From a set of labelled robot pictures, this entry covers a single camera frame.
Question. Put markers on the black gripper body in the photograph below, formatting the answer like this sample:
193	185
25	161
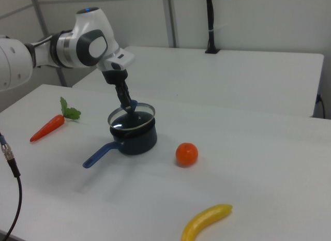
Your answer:
115	76

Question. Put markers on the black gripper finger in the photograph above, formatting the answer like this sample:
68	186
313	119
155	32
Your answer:
128	100
121	96

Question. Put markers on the glass lid with blue knob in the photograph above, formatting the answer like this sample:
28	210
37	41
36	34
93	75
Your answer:
144	114

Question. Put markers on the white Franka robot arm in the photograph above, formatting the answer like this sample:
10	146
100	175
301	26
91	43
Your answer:
69	49

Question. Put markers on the dark blue saucepan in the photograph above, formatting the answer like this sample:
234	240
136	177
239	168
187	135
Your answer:
139	141

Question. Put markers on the orange toy carrot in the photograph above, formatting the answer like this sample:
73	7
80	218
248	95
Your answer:
49	128

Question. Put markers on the orange toy tangerine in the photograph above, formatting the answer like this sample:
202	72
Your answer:
186	154

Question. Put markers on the black pole with base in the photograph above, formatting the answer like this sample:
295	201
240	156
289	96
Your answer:
211	23

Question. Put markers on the yellow toy banana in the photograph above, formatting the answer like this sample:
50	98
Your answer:
201	220

